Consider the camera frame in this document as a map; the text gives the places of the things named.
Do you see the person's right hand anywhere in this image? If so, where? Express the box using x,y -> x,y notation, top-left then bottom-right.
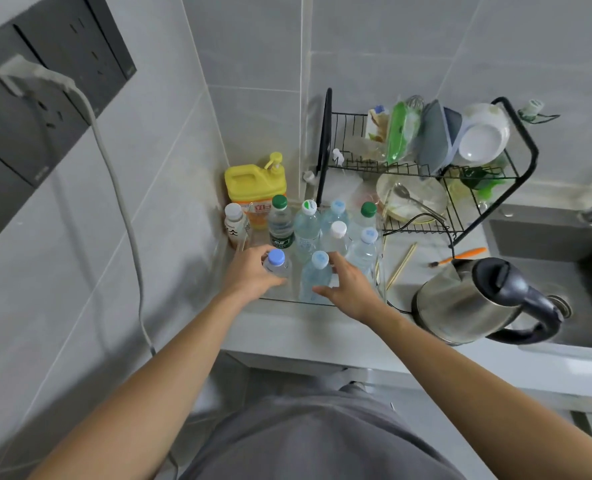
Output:
311,251 -> 385,324

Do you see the person's left hand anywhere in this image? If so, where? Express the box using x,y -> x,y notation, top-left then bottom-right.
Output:
223,245 -> 289,300

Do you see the blue-capped water bottle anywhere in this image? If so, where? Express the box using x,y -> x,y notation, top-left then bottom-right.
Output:
262,249 -> 294,299

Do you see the person's left forearm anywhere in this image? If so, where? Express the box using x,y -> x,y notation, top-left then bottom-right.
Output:
26,289 -> 244,480

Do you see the person's right forearm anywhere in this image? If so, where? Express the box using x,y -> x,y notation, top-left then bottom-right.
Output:
365,307 -> 592,480

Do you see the cluster of clear plastic bottles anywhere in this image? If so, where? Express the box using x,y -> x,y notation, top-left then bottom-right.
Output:
267,194 -> 380,302

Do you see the clear plastic storage box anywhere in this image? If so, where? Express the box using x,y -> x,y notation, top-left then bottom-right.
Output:
236,230 -> 389,307

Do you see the white labelled drink bottle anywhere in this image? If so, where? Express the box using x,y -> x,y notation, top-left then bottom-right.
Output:
224,203 -> 251,251

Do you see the wooden chopstick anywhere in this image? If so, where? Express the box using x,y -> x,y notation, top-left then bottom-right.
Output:
389,243 -> 419,287
386,247 -> 416,290

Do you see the yellow detergent pump jug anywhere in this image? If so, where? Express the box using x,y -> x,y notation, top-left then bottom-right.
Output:
224,152 -> 288,230

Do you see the metal spoon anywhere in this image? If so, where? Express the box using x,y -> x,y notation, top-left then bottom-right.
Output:
393,183 -> 439,215

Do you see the stainless steel electric kettle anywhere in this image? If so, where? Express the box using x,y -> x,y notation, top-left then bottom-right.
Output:
411,257 -> 564,346

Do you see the clear glass plate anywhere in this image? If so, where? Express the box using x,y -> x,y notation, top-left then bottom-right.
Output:
375,173 -> 450,224

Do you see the person's grey shirt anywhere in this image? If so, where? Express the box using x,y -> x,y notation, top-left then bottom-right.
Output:
178,382 -> 469,480

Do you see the grey plastic lid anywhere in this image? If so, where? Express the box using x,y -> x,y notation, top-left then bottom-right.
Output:
415,100 -> 463,176

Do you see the grey kitchen sink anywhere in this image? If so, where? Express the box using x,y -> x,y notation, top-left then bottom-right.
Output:
483,204 -> 592,351

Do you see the white ceramic bowl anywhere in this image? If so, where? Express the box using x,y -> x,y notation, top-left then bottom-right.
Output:
457,103 -> 511,165

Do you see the metal sink drain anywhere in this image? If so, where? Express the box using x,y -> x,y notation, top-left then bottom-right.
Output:
546,295 -> 574,320

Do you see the white power plug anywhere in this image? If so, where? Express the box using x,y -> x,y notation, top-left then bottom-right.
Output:
0,54 -> 77,98

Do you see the black kettle power cable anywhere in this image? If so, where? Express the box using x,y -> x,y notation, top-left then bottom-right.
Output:
385,213 -> 457,315

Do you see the orange-handled brush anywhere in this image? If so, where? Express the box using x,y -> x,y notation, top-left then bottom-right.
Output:
429,247 -> 488,268

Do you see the white power cable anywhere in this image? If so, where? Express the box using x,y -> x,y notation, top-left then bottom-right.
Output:
68,82 -> 158,358

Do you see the black wire dish rack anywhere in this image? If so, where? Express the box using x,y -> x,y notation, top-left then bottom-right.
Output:
315,88 -> 540,259

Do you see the wall hook with wire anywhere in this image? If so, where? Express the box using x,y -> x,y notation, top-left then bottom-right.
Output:
518,99 -> 562,126

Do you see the dark grey wall socket panel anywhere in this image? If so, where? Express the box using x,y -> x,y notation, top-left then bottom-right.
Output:
0,0 -> 138,251

